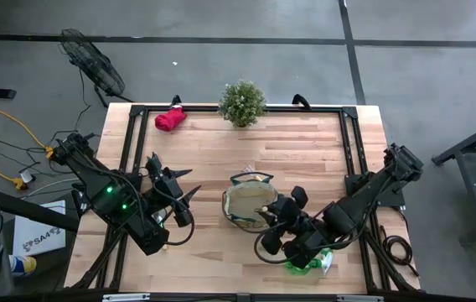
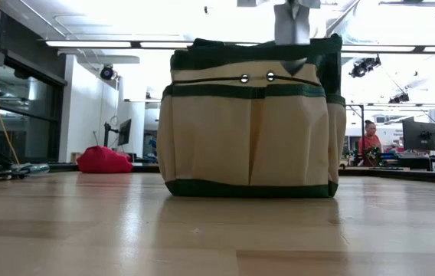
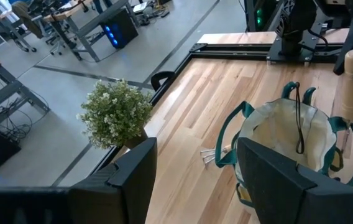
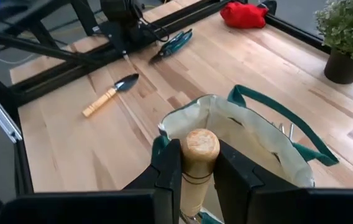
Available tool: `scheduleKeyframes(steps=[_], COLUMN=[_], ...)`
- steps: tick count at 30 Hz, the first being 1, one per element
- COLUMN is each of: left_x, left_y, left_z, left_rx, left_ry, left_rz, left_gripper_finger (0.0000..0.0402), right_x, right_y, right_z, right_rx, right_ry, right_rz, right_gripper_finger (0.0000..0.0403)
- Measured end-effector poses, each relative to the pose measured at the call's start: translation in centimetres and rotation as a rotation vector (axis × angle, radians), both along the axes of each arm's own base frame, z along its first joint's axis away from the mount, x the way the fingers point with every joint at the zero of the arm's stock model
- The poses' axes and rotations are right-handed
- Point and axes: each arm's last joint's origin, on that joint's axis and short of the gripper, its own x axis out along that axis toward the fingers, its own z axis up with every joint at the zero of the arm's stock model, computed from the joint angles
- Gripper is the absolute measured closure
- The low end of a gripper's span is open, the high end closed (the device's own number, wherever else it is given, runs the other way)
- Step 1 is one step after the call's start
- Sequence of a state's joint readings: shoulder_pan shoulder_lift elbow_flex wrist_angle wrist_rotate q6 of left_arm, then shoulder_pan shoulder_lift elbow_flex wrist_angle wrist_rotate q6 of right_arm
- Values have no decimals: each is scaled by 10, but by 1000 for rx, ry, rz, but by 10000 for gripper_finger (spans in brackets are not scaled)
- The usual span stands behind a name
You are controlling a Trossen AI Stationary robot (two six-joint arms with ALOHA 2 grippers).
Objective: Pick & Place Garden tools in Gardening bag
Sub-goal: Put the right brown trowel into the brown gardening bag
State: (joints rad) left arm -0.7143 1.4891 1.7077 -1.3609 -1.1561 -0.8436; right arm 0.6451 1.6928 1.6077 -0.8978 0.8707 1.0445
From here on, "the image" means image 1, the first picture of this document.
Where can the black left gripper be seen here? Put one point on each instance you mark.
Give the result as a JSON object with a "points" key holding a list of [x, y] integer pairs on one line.
{"points": [[169, 184]]}

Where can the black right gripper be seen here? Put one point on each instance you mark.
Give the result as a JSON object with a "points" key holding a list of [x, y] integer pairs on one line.
{"points": [[288, 214]]}

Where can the red gardening gloves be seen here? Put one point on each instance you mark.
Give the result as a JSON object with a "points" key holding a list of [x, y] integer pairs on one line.
{"points": [[170, 118]]}

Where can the green plastic spray bottle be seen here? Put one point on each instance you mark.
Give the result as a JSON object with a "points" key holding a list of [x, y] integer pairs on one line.
{"points": [[319, 263]]}

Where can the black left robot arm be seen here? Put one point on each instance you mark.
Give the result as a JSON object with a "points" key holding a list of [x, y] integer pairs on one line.
{"points": [[108, 189]]}

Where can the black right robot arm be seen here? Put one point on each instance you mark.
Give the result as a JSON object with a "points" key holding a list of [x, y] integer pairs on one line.
{"points": [[359, 201]]}

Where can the cream gardening bag green trim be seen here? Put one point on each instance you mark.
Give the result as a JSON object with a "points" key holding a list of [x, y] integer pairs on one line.
{"points": [[246, 201]]}

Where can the artificial plant in black pot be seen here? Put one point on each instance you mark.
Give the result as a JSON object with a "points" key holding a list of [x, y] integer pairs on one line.
{"points": [[242, 102]]}

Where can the black floor fan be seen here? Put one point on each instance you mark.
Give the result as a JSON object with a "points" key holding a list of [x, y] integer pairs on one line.
{"points": [[93, 63]]}

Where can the white cardboard box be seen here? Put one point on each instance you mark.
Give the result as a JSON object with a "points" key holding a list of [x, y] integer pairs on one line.
{"points": [[39, 235]]}

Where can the blue and yellow object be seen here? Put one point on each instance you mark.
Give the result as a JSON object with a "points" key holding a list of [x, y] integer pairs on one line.
{"points": [[22, 265]]}

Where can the black metal side table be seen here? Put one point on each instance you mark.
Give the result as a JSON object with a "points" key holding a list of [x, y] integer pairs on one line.
{"points": [[468, 147]]}

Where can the black aluminium table frame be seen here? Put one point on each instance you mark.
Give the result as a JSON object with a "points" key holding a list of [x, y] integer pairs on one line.
{"points": [[137, 126]]}

